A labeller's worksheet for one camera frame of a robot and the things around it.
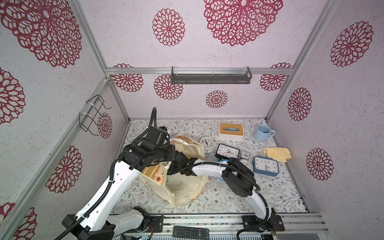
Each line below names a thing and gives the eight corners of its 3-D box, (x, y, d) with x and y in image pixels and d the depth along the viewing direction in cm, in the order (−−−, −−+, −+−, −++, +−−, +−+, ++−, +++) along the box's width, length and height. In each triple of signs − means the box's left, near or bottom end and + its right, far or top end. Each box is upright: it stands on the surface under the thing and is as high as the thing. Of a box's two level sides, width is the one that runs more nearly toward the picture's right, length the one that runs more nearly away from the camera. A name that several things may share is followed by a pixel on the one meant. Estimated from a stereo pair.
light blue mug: (255, 141, 109) (258, 134, 104) (251, 130, 116) (255, 124, 110) (273, 141, 109) (277, 134, 104) (268, 130, 116) (272, 124, 110)
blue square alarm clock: (252, 172, 94) (254, 169, 91) (252, 157, 101) (253, 154, 98) (277, 177, 92) (280, 175, 89) (275, 162, 98) (278, 159, 96)
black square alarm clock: (216, 159, 99) (217, 157, 97) (214, 146, 106) (215, 143, 103) (239, 159, 99) (241, 157, 97) (236, 146, 106) (237, 143, 103)
